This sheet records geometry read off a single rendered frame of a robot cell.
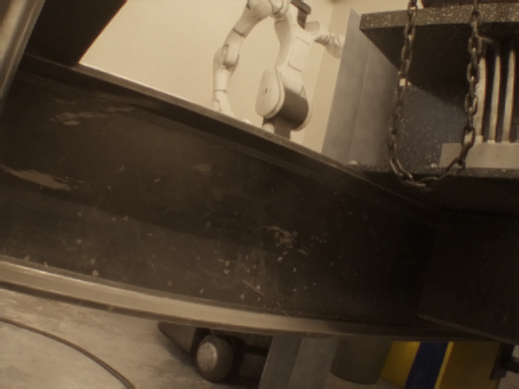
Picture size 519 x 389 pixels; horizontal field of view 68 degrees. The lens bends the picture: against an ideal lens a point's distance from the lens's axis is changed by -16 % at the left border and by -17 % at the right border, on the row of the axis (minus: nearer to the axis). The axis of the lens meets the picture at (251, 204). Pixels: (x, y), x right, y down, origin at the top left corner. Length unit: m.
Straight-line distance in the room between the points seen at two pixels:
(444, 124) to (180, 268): 0.48
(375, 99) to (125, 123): 0.62
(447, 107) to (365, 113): 0.28
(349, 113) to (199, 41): 1.98
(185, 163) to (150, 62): 2.13
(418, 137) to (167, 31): 2.17
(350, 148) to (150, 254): 0.53
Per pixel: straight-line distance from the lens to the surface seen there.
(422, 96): 0.82
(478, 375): 1.57
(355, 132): 0.97
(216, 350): 1.52
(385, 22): 0.68
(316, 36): 2.11
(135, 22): 2.72
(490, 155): 0.55
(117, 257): 0.56
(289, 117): 1.88
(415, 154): 0.78
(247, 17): 1.99
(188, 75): 2.76
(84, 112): 0.54
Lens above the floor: 0.53
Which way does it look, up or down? 4 degrees up
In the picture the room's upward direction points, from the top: 14 degrees clockwise
